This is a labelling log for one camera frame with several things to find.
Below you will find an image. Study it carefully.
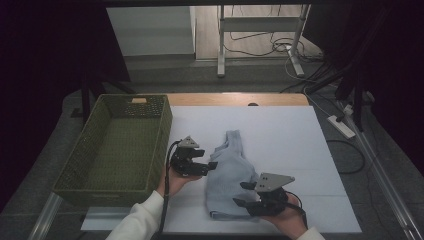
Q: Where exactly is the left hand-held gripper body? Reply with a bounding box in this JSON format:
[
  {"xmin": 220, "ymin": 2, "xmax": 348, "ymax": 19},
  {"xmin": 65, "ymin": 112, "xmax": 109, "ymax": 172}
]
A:
[{"xmin": 169, "ymin": 135, "xmax": 210, "ymax": 178}]

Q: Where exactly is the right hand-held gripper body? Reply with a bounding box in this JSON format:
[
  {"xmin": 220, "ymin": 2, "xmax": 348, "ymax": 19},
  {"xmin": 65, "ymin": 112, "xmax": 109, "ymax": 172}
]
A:
[{"xmin": 245, "ymin": 172, "xmax": 296, "ymax": 218}]

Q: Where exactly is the light blue knitted garment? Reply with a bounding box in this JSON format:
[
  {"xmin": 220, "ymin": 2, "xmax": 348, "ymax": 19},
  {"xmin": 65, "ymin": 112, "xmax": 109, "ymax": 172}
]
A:
[{"xmin": 204, "ymin": 129, "xmax": 268, "ymax": 221}]

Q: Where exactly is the green woven basket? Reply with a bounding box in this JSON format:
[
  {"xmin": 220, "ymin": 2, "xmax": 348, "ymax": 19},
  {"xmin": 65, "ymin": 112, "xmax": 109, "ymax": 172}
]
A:
[{"xmin": 52, "ymin": 93, "xmax": 174, "ymax": 208}]

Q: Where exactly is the person's left hand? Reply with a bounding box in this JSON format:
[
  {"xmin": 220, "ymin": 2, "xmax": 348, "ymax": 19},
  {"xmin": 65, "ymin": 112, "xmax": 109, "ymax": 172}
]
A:
[{"xmin": 156, "ymin": 166, "xmax": 203, "ymax": 198}]

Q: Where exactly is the person's right hand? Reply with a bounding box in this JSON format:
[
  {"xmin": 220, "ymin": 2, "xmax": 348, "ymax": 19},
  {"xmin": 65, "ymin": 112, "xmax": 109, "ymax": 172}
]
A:
[{"xmin": 261, "ymin": 194, "xmax": 309, "ymax": 239}]

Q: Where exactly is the white table mat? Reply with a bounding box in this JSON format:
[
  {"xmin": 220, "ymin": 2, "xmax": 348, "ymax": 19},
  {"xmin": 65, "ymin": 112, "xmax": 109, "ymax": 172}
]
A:
[{"xmin": 80, "ymin": 105, "xmax": 363, "ymax": 234}]

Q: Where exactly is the white power strip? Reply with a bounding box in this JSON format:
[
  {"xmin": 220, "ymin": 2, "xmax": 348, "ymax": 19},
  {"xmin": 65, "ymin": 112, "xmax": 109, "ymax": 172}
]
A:
[{"xmin": 327, "ymin": 114, "xmax": 357, "ymax": 140}]

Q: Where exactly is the black metal stand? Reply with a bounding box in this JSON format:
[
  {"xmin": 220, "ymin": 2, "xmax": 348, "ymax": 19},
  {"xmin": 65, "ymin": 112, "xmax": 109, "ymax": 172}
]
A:
[{"xmin": 71, "ymin": 69, "xmax": 134, "ymax": 124}]

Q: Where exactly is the white panel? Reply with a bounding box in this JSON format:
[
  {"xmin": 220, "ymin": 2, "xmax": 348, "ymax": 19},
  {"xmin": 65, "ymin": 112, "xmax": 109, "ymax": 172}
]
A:
[{"xmin": 106, "ymin": 5, "xmax": 197, "ymax": 58}]

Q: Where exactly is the wide black curtain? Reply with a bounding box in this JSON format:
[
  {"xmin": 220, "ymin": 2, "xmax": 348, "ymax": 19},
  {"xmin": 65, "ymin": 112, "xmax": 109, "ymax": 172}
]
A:
[{"xmin": 0, "ymin": 0, "xmax": 131, "ymax": 214}]

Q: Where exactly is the narrow black curtain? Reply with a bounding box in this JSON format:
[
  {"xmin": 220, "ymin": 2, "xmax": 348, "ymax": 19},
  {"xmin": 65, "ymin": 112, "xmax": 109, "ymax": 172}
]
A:
[{"xmin": 301, "ymin": 0, "xmax": 424, "ymax": 188}]

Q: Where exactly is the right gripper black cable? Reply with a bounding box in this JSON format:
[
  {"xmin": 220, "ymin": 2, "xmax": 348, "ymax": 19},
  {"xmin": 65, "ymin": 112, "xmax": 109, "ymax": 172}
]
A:
[{"xmin": 284, "ymin": 190, "xmax": 309, "ymax": 229}]

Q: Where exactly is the black looped floor cable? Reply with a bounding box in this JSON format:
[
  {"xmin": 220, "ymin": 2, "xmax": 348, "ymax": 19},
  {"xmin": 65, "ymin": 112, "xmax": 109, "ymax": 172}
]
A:
[{"xmin": 325, "ymin": 139, "xmax": 366, "ymax": 175}]

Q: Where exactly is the bundle of black cables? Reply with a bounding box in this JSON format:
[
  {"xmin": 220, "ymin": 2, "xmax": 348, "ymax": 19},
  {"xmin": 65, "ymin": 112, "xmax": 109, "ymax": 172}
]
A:
[{"xmin": 279, "ymin": 61, "xmax": 339, "ymax": 95}]

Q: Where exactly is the long aluminium rail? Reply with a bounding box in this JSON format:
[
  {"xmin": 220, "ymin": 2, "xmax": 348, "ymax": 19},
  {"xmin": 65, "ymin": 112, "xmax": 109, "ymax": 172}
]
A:
[{"xmin": 334, "ymin": 99, "xmax": 424, "ymax": 240}]

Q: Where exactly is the tangle of black cables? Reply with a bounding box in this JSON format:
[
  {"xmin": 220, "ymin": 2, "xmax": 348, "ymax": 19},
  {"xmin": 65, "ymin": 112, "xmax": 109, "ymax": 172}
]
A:
[{"xmin": 222, "ymin": 31, "xmax": 324, "ymax": 64}]

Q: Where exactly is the white metal stand frame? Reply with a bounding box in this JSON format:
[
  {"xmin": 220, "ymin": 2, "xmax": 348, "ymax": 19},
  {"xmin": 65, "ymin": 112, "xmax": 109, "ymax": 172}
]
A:
[{"xmin": 216, "ymin": 3, "xmax": 311, "ymax": 79}]

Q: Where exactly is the short aluminium rail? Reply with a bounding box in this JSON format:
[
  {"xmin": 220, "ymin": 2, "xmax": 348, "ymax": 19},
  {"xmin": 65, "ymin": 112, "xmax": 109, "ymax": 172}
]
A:
[{"xmin": 28, "ymin": 191, "xmax": 64, "ymax": 240}]

